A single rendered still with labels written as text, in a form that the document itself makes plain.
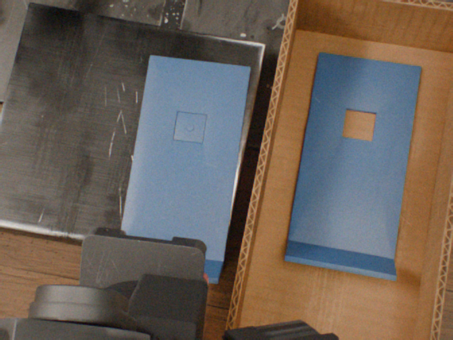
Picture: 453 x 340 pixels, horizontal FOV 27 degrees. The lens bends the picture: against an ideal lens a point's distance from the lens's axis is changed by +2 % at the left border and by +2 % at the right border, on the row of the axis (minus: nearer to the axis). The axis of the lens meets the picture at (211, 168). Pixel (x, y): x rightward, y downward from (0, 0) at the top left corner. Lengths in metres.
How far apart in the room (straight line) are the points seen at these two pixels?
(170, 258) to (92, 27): 0.23
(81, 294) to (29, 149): 0.30
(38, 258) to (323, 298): 0.19
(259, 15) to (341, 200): 0.15
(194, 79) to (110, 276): 0.19
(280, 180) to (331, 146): 0.04
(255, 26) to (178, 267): 0.24
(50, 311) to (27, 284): 0.30
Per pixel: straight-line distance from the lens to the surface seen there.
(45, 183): 0.63
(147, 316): 0.44
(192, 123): 0.62
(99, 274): 0.49
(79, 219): 0.62
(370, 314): 0.62
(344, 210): 0.62
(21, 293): 0.64
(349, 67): 0.65
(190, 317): 0.45
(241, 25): 0.67
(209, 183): 0.61
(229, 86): 0.63
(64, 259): 0.64
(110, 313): 0.35
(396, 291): 0.62
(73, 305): 0.34
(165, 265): 0.49
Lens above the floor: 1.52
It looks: 75 degrees down
